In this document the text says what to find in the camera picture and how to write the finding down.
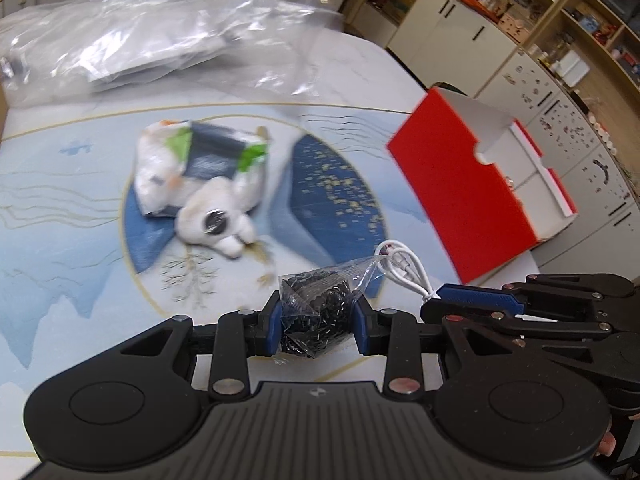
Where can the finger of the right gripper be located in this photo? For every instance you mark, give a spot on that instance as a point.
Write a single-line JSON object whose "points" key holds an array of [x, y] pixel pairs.
{"points": [[500, 322], [517, 296]]}

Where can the white cabinet with shelves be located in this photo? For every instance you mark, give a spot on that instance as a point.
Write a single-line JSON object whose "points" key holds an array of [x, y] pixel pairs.
{"points": [[569, 71]]}

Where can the large clear plastic bag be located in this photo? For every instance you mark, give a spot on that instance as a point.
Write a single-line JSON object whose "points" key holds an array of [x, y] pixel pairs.
{"points": [[70, 50]]}

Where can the bag of black screws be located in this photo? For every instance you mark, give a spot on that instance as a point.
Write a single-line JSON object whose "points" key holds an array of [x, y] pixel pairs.
{"points": [[318, 305]]}

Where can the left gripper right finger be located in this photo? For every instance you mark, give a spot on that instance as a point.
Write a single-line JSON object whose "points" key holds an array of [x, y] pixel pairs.
{"points": [[396, 336]]}

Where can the person's right hand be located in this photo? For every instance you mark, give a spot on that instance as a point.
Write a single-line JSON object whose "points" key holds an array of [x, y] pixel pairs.
{"points": [[609, 444]]}

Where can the red white storage box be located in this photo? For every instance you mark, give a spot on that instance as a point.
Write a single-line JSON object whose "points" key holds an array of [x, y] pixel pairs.
{"points": [[480, 177]]}

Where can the white plush toy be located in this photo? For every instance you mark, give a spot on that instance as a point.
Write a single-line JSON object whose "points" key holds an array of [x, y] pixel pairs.
{"points": [[213, 218]]}

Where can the white green package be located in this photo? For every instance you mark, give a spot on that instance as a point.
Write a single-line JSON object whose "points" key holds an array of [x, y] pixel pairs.
{"points": [[175, 159]]}

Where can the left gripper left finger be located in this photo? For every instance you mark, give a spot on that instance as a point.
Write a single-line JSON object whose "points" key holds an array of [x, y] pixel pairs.
{"points": [[240, 335]]}

